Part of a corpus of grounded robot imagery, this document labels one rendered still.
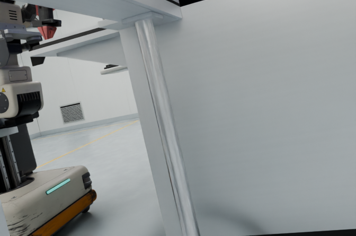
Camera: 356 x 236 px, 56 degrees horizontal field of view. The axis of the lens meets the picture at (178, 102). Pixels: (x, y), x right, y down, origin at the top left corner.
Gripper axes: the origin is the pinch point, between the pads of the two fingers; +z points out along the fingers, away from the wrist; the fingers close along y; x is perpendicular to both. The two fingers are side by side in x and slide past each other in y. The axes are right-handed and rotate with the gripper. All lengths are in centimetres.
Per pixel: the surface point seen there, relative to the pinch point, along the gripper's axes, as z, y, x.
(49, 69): 17, -413, 547
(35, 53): 4.3, 1.9, -11.3
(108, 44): 2.6, 28.8, -3.0
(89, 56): 6.6, 20.4, -3.0
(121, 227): 90, 17, 20
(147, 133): 35, 47, -13
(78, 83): 51, -338, 547
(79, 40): 0.9, 21.8, -11.5
